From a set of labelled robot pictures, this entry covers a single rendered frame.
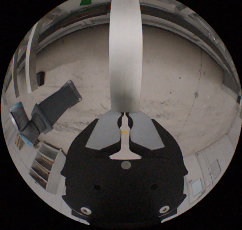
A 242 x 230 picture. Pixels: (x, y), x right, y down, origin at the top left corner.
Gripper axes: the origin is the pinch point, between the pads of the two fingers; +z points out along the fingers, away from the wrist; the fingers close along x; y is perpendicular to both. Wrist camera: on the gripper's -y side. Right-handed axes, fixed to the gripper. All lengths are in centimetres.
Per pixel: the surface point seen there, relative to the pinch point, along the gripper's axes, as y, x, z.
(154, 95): 29, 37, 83
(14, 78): -14, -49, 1
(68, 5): -31.7, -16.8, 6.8
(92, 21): -58, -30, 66
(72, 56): -23, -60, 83
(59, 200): 218, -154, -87
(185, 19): -30.7, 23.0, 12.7
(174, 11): -32.4, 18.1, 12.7
